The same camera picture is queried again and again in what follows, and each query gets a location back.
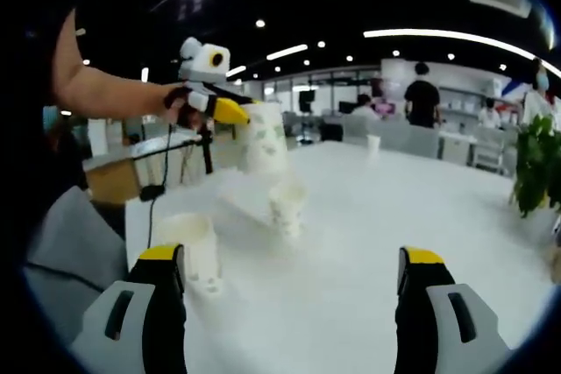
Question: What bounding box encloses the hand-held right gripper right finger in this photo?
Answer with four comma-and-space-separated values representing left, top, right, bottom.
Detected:
394, 245, 512, 374

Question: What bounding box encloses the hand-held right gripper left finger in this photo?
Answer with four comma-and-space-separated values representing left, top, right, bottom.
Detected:
72, 242, 189, 374

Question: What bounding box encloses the person's left hand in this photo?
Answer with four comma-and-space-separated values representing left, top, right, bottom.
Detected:
164, 84, 216, 134

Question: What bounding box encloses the row of office desks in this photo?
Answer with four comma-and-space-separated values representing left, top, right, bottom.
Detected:
262, 80, 352, 144

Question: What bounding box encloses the black standing monitor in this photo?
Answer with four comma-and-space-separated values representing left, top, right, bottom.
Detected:
299, 89, 317, 113

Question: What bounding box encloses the black oval object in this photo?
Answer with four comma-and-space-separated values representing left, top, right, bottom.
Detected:
139, 184, 167, 202

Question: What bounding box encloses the white table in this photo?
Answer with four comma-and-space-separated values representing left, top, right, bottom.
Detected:
124, 141, 560, 374

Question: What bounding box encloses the grey chair back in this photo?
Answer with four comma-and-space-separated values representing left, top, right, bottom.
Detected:
341, 114, 383, 144
380, 122, 440, 159

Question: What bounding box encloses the grey office chair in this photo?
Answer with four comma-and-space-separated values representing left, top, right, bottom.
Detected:
24, 185, 132, 349

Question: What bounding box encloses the white top wooden cabinet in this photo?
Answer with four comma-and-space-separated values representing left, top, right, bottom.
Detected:
82, 135, 205, 205

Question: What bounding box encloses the person's own dark clothing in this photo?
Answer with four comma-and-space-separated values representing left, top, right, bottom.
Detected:
17, 0, 91, 235

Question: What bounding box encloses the potted green plant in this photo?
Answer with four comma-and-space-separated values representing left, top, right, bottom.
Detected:
508, 114, 561, 220

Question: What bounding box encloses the curved ceiling light strip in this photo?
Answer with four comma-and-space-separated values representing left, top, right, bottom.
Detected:
363, 28, 561, 80

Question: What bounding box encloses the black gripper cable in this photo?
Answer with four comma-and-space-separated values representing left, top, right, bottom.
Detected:
24, 122, 174, 294

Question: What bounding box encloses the white frame chair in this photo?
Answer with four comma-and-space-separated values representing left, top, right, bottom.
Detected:
471, 126, 512, 173

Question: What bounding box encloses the white wall shelf unit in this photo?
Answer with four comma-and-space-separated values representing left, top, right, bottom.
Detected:
437, 84, 481, 117

